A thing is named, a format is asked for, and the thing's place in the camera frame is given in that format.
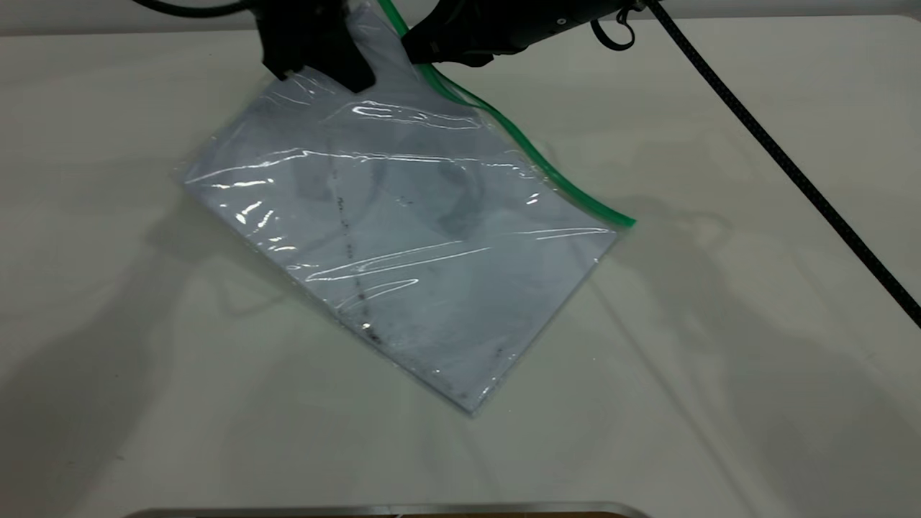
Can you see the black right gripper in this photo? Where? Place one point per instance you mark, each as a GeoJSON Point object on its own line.
{"type": "Point", "coordinates": [532, 18]}

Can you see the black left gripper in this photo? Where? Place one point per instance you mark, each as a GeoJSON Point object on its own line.
{"type": "Point", "coordinates": [302, 21]}

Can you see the clear plastic zipper bag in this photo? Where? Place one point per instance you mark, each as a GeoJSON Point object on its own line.
{"type": "Point", "coordinates": [403, 237]}

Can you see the silver metal rim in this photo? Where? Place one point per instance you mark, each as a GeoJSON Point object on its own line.
{"type": "Point", "coordinates": [388, 510]}

